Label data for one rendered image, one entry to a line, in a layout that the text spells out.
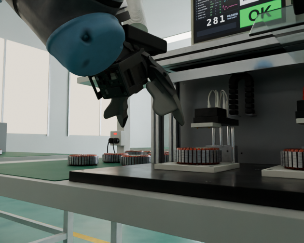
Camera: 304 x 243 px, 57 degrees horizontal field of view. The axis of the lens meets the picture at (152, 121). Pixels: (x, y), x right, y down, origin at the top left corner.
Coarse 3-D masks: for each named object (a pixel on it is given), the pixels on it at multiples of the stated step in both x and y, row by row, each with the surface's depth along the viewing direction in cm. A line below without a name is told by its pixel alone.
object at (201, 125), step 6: (198, 108) 73; (204, 108) 72; (210, 108) 71; (216, 108) 70; (222, 108) 73; (198, 114) 73; (204, 114) 72; (210, 114) 71; (216, 114) 70; (222, 114) 73; (198, 120) 73; (204, 120) 72; (210, 120) 71; (216, 120) 70; (222, 120) 72; (228, 120) 75; (234, 120) 78; (192, 126) 71; (198, 126) 70; (204, 126) 69; (210, 126) 68; (216, 126) 70; (222, 126) 79; (228, 126) 78; (222, 132) 79; (228, 132) 78; (222, 138) 79; (228, 138) 78; (222, 144) 79; (228, 144) 77
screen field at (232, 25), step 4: (228, 24) 78; (232, 24) 78; (212, 28) 81; (216, 28) 80; (220, 28) 80; (224, 28) 79; (228, 28) 78; (200, 32) 83; (204, 32) 83; (208, 32) 82; (212, 32) 81
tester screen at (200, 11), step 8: (200, 0) 84; (208, 0) 83; (216, 0) 81; (224, 0) 80; (232, 0) 78; (264, 0) 73; (272, 0) 72; (200, 8) 84; (208, 8) 82; (216, 8) 81; (224, 8) 79; (232, 8) 78; (240, 8) 77; (200, 16) 84; (208, 16) 82; (232, 16) 78; (200, 24) 84; (224, 24) 79; (216, 32) 80; (224, 32) 79
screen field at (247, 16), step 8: (280, 0) 71; (248, 8) 75; (256, 8) 74; (264, 8) 73; (272, 8) 72; (240, 16) 76; (248, 16) 75; (256, 16) 74; (240, 24) 76; (248, 24) 75
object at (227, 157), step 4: (220, 148) 77; (224, 148) 76; (228, 148) 75; (236, 148) 78; (224, 152) 76; (228, 152) 75; (236, 152) 78; (224, 156) 76; (228, 156) 75; (236, 156) 78; (224, 160) 76; (228, 160) 75; (236, 160) 78
